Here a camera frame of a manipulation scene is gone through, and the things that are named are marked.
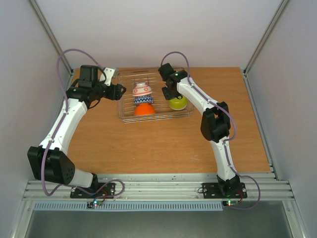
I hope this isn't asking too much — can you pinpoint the red patterned bowl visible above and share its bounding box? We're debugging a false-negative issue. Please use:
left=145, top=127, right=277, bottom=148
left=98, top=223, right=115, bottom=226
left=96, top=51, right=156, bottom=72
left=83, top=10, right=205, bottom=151
left=132, top=82, right=153, bottom=97

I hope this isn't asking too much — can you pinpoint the yellow bowl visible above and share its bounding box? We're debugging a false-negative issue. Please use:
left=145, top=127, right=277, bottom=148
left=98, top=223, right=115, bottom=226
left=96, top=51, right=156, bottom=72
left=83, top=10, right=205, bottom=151
left=168, top=96, right=188, bottom=111

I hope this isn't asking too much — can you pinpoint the blue patterned bowl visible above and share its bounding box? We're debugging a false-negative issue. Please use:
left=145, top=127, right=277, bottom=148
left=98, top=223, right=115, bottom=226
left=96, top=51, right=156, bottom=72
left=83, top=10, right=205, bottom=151
left=134, top=95, right=154, bottom=105

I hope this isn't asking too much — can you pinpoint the wire dish rack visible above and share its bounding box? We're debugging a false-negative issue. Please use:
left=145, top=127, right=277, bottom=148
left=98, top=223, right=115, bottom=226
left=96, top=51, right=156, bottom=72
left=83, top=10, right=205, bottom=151
left=117, top=68, right=194, bottom=123

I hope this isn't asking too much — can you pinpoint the white bowl orange outside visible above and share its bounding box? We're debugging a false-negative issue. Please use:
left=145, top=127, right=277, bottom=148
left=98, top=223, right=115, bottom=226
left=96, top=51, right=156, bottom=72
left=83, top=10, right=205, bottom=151
left=134, top=103, right=155, bottom=116

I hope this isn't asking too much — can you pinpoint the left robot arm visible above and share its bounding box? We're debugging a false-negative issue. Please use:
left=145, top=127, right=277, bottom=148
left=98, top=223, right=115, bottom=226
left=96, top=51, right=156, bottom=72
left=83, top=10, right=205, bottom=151
left=27, top=65, right=126, bottom=197

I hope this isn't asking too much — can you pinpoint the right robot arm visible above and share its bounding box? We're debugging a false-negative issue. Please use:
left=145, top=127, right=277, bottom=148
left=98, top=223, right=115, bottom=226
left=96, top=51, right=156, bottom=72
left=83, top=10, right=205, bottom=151
left=158, top=63, right=240, bottom=197

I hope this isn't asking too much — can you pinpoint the left controller board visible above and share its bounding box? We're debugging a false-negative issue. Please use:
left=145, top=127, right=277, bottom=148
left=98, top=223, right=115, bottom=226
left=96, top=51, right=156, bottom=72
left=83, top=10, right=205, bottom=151
left=86, top=201, right=103, bottom=209

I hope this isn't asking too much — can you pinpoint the controller board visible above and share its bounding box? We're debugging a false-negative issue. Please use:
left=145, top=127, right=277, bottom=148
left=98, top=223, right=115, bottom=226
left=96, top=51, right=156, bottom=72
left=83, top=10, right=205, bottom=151
left=222, top=200, right=240, bottom=207
left=86, top=201, right=103, bottom=209

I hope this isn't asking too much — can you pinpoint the right controller board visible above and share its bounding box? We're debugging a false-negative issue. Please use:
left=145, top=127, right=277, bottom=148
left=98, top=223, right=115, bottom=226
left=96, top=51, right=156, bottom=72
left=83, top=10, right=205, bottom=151
left=222, top=200, right=240, bottom=207

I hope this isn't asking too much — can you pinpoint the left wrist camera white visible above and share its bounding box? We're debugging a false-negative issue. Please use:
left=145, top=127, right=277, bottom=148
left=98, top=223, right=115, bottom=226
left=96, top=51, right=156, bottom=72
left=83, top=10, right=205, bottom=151
left=100, top=67, right=118, bottom=86

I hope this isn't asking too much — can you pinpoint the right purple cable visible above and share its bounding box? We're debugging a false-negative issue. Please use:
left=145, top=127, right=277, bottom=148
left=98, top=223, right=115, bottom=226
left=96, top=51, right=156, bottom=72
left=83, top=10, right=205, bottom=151
left=160, top=51, right=261, bottom=211

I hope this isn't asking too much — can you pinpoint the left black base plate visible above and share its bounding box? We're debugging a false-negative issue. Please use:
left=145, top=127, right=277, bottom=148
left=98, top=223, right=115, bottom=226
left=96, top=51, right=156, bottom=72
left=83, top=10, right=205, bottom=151
left=70, top=182, right=116, bottom=199

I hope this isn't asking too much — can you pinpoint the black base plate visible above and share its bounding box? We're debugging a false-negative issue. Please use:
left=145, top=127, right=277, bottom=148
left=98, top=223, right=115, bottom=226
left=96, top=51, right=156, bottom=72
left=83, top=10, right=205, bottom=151
left=201, top=182, right=248, bottom=199
left=70, top=182, right=116, bottom=199

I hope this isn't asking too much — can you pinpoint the grey slotted cable duct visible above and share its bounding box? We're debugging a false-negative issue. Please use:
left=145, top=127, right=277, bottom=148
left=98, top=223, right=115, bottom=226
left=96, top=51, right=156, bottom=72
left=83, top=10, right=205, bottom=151
left=33, top=201, right=223, bottom=212

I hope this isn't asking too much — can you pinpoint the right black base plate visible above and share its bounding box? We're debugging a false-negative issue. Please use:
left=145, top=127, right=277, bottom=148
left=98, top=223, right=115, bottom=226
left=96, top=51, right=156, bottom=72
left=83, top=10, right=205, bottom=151
left=201, top=182, right=248, bottom=199

